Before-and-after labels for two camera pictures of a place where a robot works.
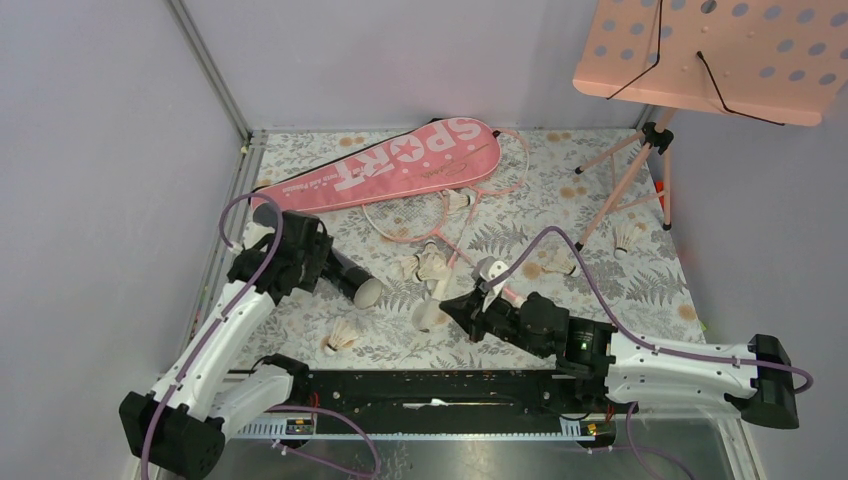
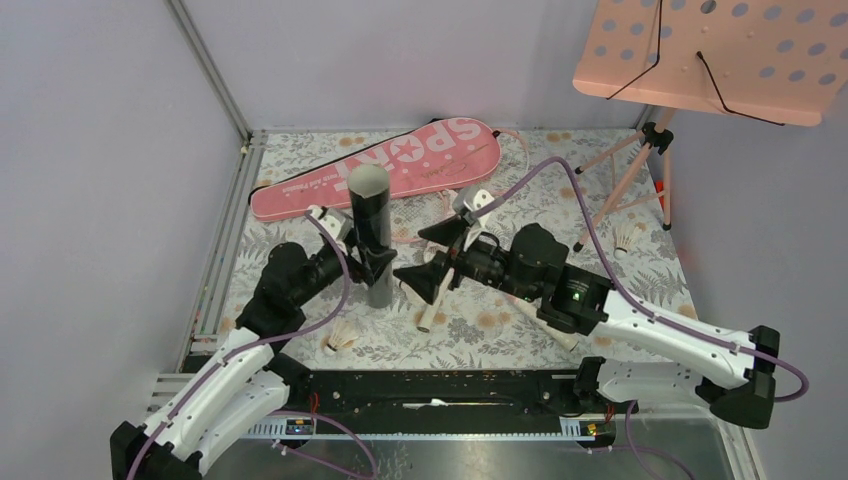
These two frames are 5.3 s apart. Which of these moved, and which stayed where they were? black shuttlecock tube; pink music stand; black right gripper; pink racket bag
Moved: black right gripper; black shuttlecock tube
Stayed: pink racket bag; pink music stand
